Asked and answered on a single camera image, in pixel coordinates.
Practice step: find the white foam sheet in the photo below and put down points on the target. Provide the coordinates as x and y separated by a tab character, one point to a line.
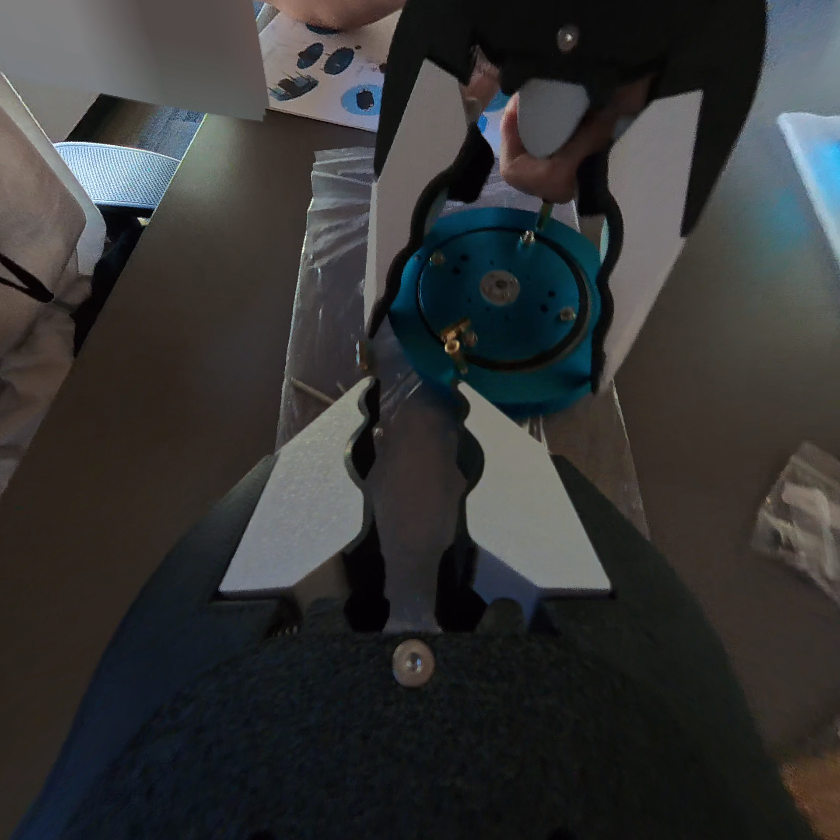
817	170

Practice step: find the clear plastic bag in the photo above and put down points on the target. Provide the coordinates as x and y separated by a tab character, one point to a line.
328	262

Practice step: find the person's left hand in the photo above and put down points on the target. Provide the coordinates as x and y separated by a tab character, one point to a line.
544	174

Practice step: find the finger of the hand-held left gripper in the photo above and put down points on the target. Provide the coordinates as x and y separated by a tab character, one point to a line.
407	151
656	197

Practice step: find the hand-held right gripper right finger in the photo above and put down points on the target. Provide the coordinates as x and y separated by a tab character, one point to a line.
531	525

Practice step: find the blue round rotating base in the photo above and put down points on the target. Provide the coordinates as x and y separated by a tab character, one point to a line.
525	387

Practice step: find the white mesh chair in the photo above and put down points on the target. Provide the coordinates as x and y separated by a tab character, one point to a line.
111	174

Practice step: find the grey desk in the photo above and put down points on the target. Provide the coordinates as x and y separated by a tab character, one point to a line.
164	328

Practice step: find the person's left forearm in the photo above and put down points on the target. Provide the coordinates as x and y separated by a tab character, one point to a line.
341	10

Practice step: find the white assembly guide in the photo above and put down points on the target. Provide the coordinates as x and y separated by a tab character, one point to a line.
315	88

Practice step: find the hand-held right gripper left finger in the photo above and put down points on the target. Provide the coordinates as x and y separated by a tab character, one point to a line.
302	525

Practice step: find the pile of small hardware bags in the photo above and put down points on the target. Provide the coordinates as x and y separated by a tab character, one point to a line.
800	518

